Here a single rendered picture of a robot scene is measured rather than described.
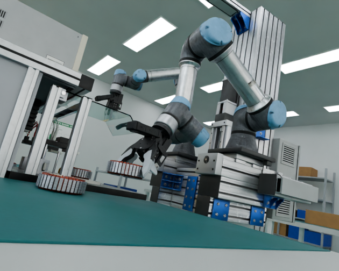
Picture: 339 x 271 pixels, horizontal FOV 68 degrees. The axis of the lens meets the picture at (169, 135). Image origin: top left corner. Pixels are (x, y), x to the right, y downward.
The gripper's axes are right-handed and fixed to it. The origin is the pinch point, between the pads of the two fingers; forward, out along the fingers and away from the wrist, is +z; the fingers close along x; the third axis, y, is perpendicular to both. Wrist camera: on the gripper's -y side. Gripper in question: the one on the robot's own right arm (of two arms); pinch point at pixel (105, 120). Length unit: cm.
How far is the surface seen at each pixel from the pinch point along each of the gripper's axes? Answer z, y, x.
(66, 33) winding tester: -14, -36, -59
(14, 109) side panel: 21, -43, -74
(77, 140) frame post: 25, -24, -70
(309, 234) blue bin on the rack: 71, 560, 192
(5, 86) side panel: 16, -46, -73
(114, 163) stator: 31, -16, -89
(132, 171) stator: 32, -11, -91
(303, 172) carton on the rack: -71, 559, 217
